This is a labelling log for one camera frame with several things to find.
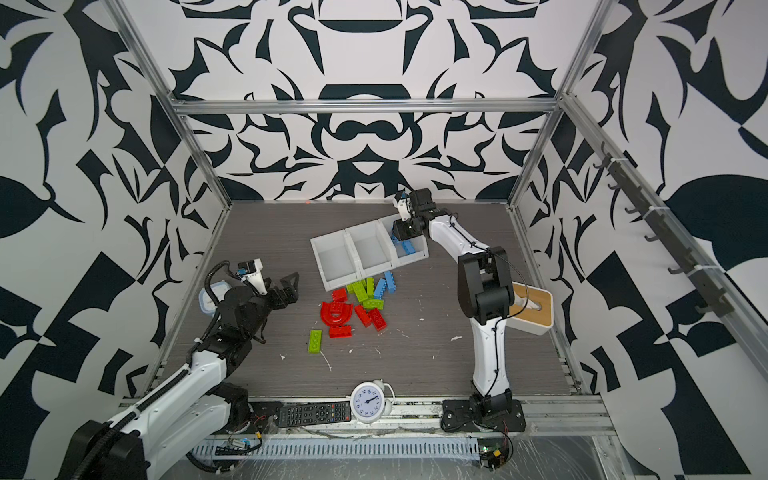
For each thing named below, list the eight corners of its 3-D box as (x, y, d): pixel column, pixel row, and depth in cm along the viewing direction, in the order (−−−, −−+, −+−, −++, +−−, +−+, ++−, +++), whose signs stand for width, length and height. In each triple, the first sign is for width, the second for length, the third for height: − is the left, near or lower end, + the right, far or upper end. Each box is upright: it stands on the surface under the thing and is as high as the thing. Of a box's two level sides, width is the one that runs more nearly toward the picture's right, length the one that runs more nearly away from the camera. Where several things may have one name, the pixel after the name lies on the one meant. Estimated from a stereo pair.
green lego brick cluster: (357, 318, 92) (356, 314, 90) (346, 289, 98) (345, 284, 96) (385, 308, 94) (385, 304, 92) (372, 280, 100) (372, 275, 98)
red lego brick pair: (372, 336, 89) (371, 333, 87) (354, 311, 94) (354, 307, 92) (387, 326, 91) (388, 323, 89) (370, 301, 96) (369, 298, 94)
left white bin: (325, 294, 97) (321, 283, 91) (313, 251, 108) (309, 238, 102) (362, 282, 100) (361, 271, 94) (347, 241, 110) (345, 229, 105)
